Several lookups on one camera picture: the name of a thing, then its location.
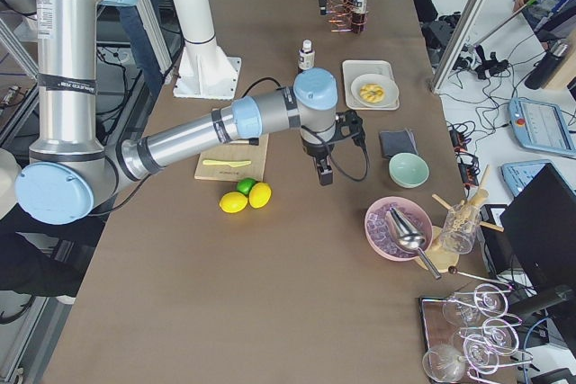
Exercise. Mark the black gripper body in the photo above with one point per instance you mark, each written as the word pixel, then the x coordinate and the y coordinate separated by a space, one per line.
pixel 314 148

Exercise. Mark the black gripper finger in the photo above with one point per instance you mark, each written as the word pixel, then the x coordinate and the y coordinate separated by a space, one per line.
pixel 324 170
pixel 323 7

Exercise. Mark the white rectangular tray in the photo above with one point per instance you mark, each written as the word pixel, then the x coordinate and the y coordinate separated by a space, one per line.
pixel 358 73

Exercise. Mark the wine glass on tray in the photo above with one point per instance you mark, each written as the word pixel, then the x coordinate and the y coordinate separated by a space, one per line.
pixel 469 308

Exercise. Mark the white round plate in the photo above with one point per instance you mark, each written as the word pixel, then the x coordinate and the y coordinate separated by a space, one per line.
pixel 392 91

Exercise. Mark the grey folded cloth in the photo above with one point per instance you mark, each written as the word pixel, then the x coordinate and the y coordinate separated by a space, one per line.
pixel 394 142

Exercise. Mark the yellow lemon far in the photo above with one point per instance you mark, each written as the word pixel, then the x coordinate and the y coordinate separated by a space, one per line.
pixel 259 195

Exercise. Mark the yellow lemon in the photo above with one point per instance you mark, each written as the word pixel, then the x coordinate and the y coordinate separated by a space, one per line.
pixel 259 195
pixel 233 202

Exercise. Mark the mint green bowl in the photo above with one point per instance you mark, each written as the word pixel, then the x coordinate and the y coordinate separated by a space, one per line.
pixel 408 170

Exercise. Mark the green lime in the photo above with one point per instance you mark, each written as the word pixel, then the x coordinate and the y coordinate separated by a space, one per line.
pixel 245 185

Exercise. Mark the pink ice bowl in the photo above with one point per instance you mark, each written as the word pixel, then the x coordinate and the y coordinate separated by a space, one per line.
pixel 378 234

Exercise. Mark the bamboo cutting board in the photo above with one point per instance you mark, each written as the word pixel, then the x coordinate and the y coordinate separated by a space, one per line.
pixel 240 150

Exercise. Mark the yellow lemon near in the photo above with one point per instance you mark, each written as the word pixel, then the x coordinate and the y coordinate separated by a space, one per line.
pixel 233 202

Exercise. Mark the metal ice scoop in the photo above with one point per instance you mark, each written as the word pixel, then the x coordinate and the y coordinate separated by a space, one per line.
pixel 408 238

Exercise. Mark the yellow plastic knife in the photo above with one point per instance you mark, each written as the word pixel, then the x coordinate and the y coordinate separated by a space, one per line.
pixel 230 163

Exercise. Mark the clear glass pitcher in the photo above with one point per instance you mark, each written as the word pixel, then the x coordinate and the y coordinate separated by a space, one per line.
pixel 459 231

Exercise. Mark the teach pendant tablet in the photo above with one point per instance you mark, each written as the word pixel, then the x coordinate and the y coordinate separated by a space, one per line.
pixel 540 126

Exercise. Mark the black monitor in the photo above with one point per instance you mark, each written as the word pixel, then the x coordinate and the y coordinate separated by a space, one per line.
pixel 540 226

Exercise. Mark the copper wire bottle rack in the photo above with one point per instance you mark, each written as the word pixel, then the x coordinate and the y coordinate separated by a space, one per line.
pixel 339 16

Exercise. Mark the braided ring bread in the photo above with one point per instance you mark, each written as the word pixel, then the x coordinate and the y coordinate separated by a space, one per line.
pixel 372 93

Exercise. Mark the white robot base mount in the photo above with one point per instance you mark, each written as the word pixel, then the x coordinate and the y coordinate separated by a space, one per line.
pixel 205 71

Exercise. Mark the aluminium frame post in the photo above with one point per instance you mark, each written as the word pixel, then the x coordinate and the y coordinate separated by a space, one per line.
pixel 456 43

